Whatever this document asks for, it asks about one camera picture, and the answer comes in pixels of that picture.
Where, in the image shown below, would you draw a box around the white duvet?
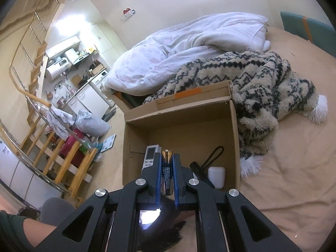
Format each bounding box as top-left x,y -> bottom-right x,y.
102,12 -> 271,96

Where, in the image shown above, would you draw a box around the white patterned cloth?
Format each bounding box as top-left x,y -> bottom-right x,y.
47,108 -> 76,139

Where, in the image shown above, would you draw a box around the cardboard box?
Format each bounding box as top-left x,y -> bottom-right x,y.
122,80 -> 240,189

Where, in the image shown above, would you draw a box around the white remote control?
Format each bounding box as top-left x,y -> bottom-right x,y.
142,144 -> 161,171

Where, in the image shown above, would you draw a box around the grey plastic bag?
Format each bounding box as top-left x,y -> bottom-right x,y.
76,110 -> 111,137

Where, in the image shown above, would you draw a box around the person's left forearm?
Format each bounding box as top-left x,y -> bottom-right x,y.
0,210 -> 57,252

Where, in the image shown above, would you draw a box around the beige bed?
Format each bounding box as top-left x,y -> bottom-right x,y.
236,26 -> 336,252

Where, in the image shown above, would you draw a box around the red suitcase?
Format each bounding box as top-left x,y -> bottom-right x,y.
59,129 -> 87,167

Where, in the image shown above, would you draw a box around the person's grey trouser leg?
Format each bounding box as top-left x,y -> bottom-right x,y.
41,197 -> 79,227

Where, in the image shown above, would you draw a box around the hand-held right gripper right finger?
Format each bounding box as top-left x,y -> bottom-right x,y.
173,153 -> 302,252

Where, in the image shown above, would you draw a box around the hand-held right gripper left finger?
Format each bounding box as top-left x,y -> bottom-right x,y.
33,152 -> 162,252

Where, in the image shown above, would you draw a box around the bathroom scale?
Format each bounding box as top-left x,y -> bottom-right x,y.
101,134 -> 117,153

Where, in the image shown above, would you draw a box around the white low cupboard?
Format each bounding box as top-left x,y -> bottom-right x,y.
0,134 -> 63,202

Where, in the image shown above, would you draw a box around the wooden staircase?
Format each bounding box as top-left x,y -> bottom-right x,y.
9,0 -> 87,103

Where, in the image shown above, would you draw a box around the white kitchen cabinets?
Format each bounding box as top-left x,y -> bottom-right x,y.
66,71 -> 116,116

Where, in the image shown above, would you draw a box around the black flashlight with strap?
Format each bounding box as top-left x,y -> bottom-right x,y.
189,146 -> 225,189

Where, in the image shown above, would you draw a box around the teal padded bed panel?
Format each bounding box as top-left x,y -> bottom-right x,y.
280,11 -> 336,45

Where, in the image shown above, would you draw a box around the white earbuds case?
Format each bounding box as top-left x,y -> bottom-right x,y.
207,166 -> 226,189

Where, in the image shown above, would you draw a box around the glossy black flat object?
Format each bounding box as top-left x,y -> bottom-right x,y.
135,197 -> 197,252

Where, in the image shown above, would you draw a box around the black and cream patterned blanket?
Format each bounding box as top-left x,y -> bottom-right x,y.
142,50 -> 328,179

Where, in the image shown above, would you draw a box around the black and gold battery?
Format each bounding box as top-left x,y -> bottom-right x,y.
161,150 -> 174,195

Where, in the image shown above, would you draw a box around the wooden stair railing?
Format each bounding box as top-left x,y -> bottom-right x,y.
0,94 -> 97,200

